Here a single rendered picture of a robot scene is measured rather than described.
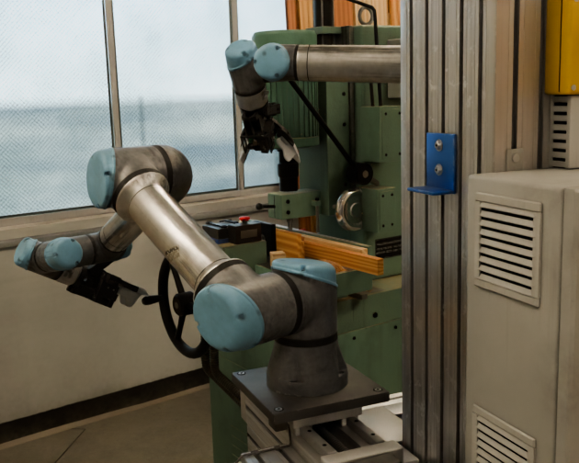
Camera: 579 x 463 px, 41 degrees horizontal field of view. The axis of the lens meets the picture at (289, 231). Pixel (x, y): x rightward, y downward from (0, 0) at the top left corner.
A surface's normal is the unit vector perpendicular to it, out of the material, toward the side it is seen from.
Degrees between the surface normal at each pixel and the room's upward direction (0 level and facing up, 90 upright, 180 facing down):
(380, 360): 90
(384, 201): 90
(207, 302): 94
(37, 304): 90
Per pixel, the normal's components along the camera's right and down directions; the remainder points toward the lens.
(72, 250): 0.65, -0.11
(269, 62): -0.20, 0.18
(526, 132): 0.39, 0.15
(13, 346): 0.61, 0.12
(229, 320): -0.66, 0.22
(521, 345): -0.92, 0.10
